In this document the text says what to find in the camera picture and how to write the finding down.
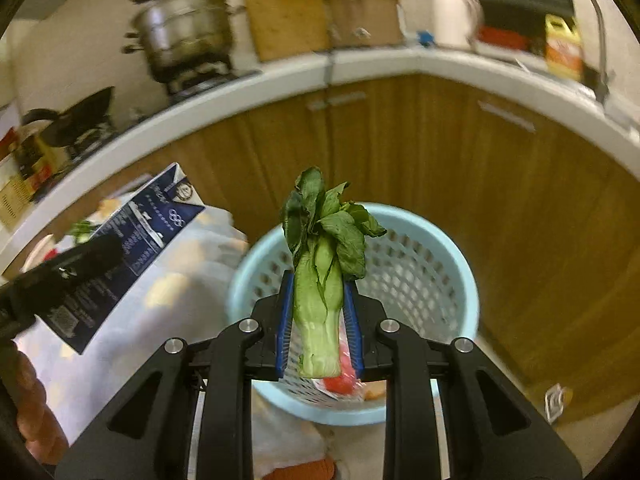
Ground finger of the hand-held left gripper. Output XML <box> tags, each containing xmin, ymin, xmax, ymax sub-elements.
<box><xmin>30</xmin><ymin>234</ymin><xmax>125</xmax><ymax>306</ymax></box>

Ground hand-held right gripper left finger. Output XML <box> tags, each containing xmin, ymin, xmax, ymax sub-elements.
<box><xmin>54</xmin><ymin>270</ymin><xmax>296</xmax><ymax>480</ymax></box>

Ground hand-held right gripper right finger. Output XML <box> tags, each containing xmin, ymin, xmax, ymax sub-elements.
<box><xmin>342</xmin><ymin>280</ymin><xmax>583</xmax><ymax>480</ymax></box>

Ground large bok choy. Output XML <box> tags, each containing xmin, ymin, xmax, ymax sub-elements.
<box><xmin>280</xmin><ymin>166</ymin><xmax>388</xmax><ymax>380</ymax></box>

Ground red snack packet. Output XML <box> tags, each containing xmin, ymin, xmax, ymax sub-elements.
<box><xmin>312</xmin><ymin>335</ymin><xmax>366</xmax><ymax>401</ymax></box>

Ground blue drink carton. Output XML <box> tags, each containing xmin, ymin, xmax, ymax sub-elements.
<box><xmin>37</xmin><ymin>162</ymin><xmax>207</xmax><ymax>356</ymax></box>

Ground light blue plastic basket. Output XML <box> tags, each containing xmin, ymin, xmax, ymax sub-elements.
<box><xmin>226</xmin><ymin>202</ymin><xmax>481</xmax><ymax>427</ymax></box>

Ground person's left hand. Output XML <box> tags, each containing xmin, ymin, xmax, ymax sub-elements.
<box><xmin>0</xmin><ymin>340</ymin><xmax>69</xmax><ymax>466</ymax></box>

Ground small bok choy piece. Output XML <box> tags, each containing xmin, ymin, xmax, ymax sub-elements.
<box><xmin>67</xmin><ymin>220</ymin><xmax>96</xmax><ymax>243</ymax></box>

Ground patterned grey tablecloth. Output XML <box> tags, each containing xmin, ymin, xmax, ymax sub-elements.
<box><xmin>10</xmin><ymin>205</ymin><xmax>336</xmax><ymax>480</ymax></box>

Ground black wok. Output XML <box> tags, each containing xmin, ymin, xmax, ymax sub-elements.
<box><xmin>21</xmin><ymin>86</ymin><xmax>116</xmax><ymax>148</ymax></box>

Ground wooden base cabinets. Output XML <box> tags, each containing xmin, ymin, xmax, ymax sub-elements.
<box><xmin>30</xmin><ymin>72</ymin><xmax>640</xmax><ymax>426</ymax></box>

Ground black gas stove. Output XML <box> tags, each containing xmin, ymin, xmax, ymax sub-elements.
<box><xmin>30</xmin><ymin>57</ymin><xmax>263</xmax><ymax>171</ymax></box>

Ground steel steamer pot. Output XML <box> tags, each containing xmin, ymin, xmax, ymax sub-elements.
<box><xmin>122</xmin><ymin>0</ymin><xmax>246</xmax><ymax>83</ymax></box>

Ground rice cooker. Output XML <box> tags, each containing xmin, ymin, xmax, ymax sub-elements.
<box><xmin>324</xmin><ymin>0</ymin><xmax>406</xmax><ymax>50</ymax></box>

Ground wooden cutting board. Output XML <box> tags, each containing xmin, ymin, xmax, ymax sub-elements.
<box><xmin>237</xmin><ymin>0</ymin><xmax>332</xmax><ymax>63</ymax></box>

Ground white electric kettle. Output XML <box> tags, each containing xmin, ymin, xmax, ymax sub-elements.
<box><xmin>431</xmin><ymin>0</ymin><xmax>485</xmax><ymax>51</ymax></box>

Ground red container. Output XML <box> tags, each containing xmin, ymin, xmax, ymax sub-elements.
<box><xmin>477</xmin><ymin>25</ymin><xmax>531</xmax><ymax>52</ymax></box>

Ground yellow detergent bottle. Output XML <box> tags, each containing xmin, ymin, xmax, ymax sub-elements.
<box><xmin>544</xmin><ymin>14</ymin><xmax>585</xmax><ymax>82</ymax></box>

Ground steel faucet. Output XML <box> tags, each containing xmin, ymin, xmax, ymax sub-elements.
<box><xmin>547</xmin><ymin>0</ymin><xmax>611</xmax><ymax>103</ymax></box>

